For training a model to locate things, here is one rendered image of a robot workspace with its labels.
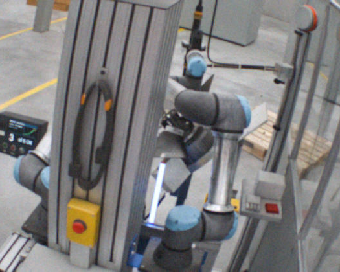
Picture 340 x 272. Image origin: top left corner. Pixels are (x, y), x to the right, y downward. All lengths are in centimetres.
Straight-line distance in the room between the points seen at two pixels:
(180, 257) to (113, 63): 87
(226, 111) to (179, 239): 47
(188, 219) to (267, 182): 108
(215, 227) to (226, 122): 38
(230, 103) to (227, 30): 795
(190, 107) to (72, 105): 55
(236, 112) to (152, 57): 63
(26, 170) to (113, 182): 66
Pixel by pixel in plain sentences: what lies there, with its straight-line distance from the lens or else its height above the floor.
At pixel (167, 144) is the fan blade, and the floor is 119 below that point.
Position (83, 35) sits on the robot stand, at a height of 192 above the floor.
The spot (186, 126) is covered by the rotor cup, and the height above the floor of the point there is 119.
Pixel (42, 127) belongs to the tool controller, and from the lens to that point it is 228.
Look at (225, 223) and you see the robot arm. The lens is 181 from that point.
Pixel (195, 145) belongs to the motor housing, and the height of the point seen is 114.
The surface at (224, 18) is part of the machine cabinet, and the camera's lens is 965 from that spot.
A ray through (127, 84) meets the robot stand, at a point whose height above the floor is 182.
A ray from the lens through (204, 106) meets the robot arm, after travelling 170.
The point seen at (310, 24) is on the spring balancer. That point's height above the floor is 186.
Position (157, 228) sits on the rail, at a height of 86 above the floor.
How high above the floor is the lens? 225
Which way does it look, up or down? 25 degrees down
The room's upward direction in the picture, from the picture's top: 11 degrees clockwise
